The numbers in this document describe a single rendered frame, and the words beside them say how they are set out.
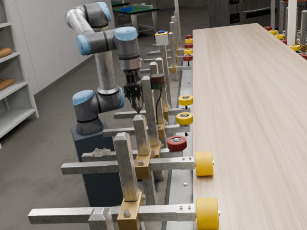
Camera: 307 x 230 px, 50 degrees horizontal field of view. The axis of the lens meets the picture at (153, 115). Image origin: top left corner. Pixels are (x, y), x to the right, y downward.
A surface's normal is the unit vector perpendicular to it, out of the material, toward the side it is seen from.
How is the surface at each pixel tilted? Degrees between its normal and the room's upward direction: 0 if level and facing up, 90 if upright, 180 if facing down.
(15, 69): 90
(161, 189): 0
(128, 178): 90
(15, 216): 0
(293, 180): 0
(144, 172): 90
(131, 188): 90
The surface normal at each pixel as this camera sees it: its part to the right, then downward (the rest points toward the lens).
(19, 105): -0.17, 0.39
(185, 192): -0.12, -0.92
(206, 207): -0.16, -0.63
